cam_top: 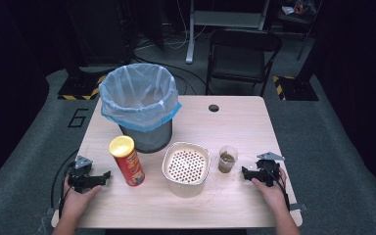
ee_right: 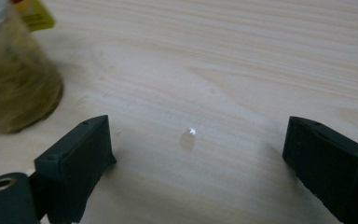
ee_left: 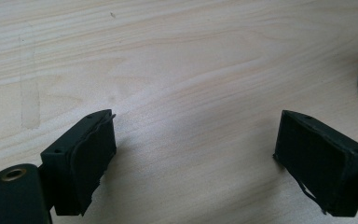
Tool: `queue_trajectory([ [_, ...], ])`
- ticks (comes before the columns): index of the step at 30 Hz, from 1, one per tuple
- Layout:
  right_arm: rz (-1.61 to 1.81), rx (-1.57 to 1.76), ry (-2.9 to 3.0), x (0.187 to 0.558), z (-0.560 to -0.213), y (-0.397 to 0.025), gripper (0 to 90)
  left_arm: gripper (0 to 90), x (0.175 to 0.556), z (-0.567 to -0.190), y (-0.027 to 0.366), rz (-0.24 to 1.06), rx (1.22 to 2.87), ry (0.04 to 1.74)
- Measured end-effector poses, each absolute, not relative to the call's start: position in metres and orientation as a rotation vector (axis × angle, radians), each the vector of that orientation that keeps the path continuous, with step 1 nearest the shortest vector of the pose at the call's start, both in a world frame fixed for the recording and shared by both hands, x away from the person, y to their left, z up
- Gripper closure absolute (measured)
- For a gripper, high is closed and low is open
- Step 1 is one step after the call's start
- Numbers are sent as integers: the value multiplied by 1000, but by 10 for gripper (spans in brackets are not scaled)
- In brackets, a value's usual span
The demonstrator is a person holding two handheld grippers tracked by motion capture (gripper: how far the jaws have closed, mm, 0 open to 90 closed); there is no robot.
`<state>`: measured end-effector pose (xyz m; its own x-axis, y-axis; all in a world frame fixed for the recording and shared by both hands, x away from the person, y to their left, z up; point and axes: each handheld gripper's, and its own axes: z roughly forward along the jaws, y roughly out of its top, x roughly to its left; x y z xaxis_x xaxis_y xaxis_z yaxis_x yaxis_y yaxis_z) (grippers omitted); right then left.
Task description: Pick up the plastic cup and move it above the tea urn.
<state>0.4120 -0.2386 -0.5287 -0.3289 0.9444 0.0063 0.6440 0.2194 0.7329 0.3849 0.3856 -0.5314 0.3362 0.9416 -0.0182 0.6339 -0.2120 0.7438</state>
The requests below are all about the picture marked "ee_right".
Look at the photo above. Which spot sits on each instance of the yellow packet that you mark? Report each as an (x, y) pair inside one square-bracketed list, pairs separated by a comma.
[(37, 14)]

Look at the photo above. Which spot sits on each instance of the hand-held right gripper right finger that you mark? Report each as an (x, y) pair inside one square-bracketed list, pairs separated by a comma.
[(332, 168)]

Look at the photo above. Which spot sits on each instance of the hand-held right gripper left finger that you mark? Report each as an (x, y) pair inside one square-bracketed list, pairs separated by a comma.
[(74, 168)]

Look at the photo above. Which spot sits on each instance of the glass cup with tea leaves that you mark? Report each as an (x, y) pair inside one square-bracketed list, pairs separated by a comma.
[(15, 84)]

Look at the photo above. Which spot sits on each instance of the small clear droplet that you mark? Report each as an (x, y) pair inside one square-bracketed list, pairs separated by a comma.
[(188, 137)]

